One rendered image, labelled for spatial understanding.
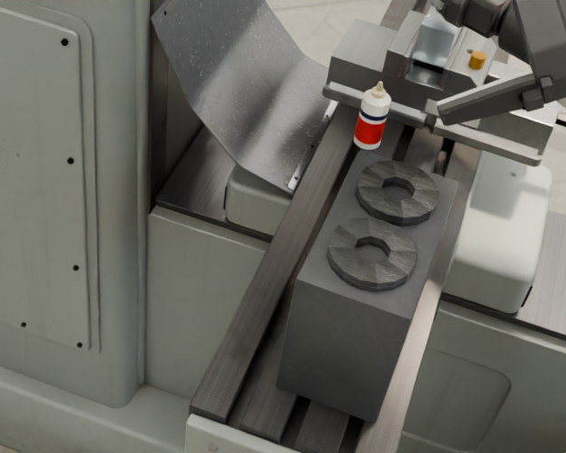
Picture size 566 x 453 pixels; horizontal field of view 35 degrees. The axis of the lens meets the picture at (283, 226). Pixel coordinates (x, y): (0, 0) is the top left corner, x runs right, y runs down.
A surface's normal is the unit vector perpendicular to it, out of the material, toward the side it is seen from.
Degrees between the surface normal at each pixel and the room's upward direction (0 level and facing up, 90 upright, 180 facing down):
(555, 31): 35
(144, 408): 0
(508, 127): 90
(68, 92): 88
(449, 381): 90
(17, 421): 63
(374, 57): 0
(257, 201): 90
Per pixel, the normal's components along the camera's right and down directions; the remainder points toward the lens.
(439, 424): -0.32, 0.65
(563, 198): 0.11, -0.69
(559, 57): -0.14, 0.41
